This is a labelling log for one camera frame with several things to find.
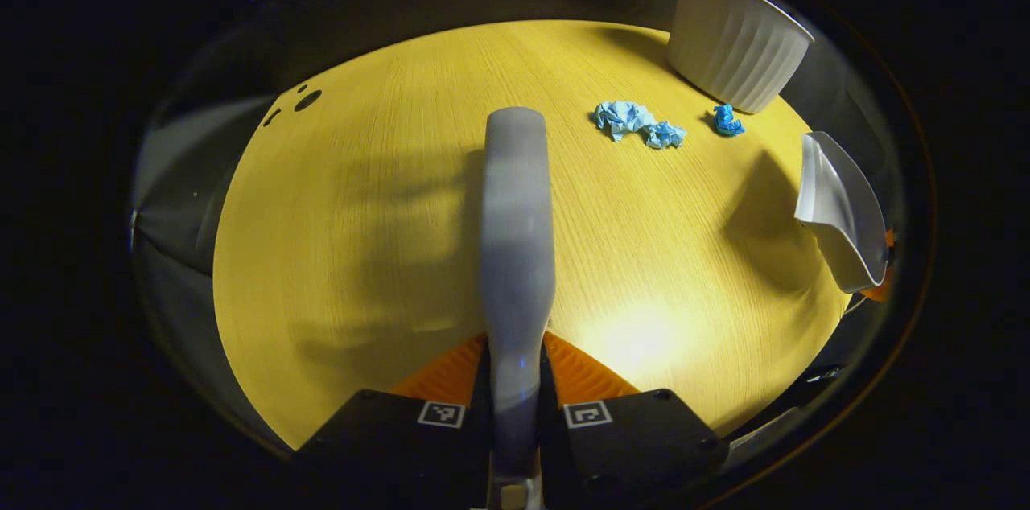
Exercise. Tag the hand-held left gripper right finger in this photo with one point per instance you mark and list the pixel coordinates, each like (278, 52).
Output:
(636, 446)

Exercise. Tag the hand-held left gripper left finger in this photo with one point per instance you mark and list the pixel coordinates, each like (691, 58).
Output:
(402, 446)

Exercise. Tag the wooden desktop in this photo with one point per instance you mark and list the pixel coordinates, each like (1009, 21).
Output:
(362, 212)

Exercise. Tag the dark blue paper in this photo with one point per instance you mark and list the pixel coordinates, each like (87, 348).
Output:
(727, 121)

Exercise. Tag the white ribbed garbage bin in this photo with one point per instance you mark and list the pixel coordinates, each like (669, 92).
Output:
(724, 43)

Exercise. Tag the light blue paper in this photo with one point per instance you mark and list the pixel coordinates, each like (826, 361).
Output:
(628, 120)

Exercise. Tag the grey dustpan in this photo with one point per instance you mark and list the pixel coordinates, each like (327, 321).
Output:
(837, 212)

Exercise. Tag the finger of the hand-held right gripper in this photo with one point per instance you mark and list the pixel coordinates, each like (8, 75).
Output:
(885, 289)

